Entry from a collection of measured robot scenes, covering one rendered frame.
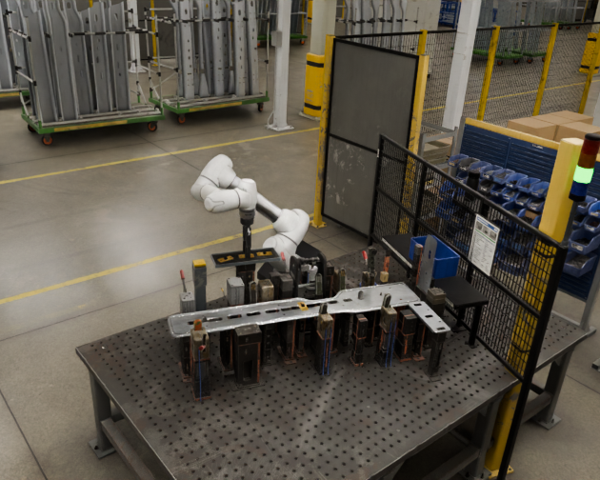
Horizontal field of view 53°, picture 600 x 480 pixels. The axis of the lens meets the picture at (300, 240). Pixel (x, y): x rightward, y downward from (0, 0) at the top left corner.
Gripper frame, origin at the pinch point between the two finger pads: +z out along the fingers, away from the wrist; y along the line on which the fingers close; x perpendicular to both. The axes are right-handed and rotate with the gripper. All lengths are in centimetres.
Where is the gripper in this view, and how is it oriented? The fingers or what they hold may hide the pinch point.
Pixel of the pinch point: (246, 250)
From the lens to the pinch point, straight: 335.2
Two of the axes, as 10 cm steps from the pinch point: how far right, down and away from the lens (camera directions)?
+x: 9.6, -0.7, 2.5
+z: -0.5, 9.0, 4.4
